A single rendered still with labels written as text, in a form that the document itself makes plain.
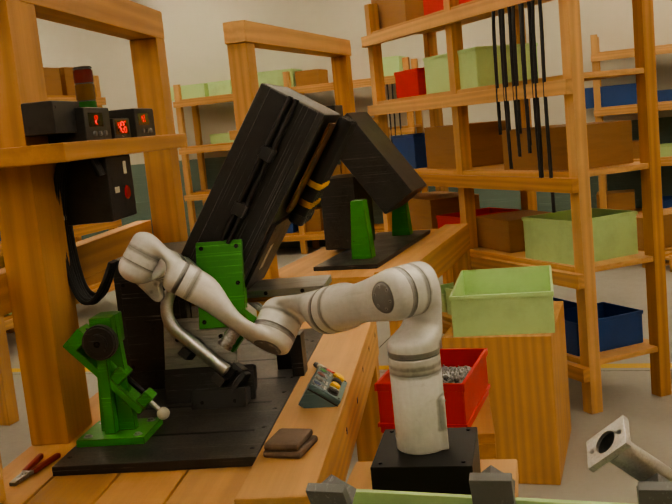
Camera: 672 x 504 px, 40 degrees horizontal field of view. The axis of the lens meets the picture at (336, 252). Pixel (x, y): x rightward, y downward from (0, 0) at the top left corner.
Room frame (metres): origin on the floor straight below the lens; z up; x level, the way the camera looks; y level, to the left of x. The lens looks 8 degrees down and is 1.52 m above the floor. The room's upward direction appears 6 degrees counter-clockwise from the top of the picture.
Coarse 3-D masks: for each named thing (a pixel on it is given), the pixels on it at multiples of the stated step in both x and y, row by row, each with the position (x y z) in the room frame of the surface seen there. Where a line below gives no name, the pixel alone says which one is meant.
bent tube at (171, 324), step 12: (192, 264) 2.14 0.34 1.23; (168, 300) 2.13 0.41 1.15; (168, 312) 2.13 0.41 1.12; (168, 324) 2.12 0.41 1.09; (180, 336) 2.11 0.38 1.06; (192, 336) 2.11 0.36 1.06; (192, 348) 2.10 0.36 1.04; (204, 348) 2.10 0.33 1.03; (204, 360) 2.09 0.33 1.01; (216, 360) 2.08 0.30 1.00
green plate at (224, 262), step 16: (224, 240) 2.19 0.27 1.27; (240, 240) 2.18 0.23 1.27; (208, 256) 2.18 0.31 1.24; (224, 256) 2.18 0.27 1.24; (240, 256) 2.17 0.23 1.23; (208, 272) 2.17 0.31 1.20; (224, 272) 2.17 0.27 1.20; (240, 272) 2.16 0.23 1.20; (224, 288) 2.16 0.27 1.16; (240, 288) 2.15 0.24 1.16; (240, 304) 2.14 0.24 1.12; (208, 320) 2.14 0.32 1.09
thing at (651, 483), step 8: (648, 480) 0.89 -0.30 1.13; (656, 480) 0.88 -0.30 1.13; (664, 480) 0.89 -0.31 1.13; (640, 488) 0.86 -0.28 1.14; (648, 488) 0.86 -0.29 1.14; (656, 488) 0.86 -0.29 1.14; (664, 488) 0.86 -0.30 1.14; (640, 496) 0.87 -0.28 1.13; (648, 496) 0.86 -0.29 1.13; (656, 496) 0.86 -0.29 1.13; (664, 496) 0.86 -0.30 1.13
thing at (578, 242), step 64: (384, 0) 6.22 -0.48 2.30; (448, 0) 5.29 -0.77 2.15; (512, 0) 4.63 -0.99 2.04; (576, 0) 4.31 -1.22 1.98; (640, 0) 4.46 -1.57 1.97; (448, 64) 5.34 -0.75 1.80; (512, 64) 4.67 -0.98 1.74; (576, 64) 4.31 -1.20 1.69; (640, 64) 4.48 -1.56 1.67; (384, 128) 6.29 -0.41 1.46; (448, 128) 5.55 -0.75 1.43; (576, 128) 4.30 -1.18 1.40; (640, 128) 4.50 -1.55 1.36; (448, 192) 6.24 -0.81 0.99; (576, 192) 4.28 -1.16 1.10; (512, 256) 4.87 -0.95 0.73; (576, 256) 4.34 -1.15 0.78; (640, 256) 4.49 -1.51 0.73; (448, 320) 5.58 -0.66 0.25; (576, 320) 4.78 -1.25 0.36; (640, 320) 4.56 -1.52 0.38
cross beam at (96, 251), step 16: (128, 224) 2.87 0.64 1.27; (144, 224) 2.90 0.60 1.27; (96, 240) 2.49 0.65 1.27; (112, 240) 2.61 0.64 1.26; (128, 240) 2.74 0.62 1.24; (80, 256) 2.37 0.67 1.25; (96, 256) 2.48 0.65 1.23; (112, 256) 2.59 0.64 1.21; (0, 272) 1.97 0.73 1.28; (96, 272) 2.46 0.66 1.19; (0, 288) 1.93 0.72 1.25; (0, 304) 1.92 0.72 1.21
